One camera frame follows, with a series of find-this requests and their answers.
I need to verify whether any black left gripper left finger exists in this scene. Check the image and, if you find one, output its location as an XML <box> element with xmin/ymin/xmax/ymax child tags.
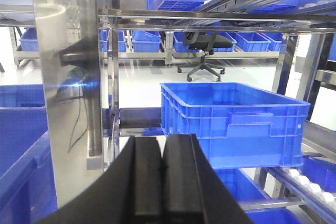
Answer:
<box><xmin>39</xmin><ymin>136</ymin><xmax>162</xmax><ymax>223</ymax></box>

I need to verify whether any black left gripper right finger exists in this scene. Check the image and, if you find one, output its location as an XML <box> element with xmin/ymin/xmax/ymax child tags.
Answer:
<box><xmin>163</xmin><ymin>134</ymin><xmax>253</xmax><ymax>223</ymax></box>

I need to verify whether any blue ribbed plastic crate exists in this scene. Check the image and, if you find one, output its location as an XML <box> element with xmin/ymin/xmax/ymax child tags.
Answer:
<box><xmin>161</xmin><ymin>82</ymin><xmax>310</xmax><ymax>169</ymax></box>

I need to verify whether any black office chair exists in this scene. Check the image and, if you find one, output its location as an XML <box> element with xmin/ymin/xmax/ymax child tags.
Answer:
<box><xmin>177</xmin><ymin>32</ymin><xmax>233</xmax><ymax>82</ymax></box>

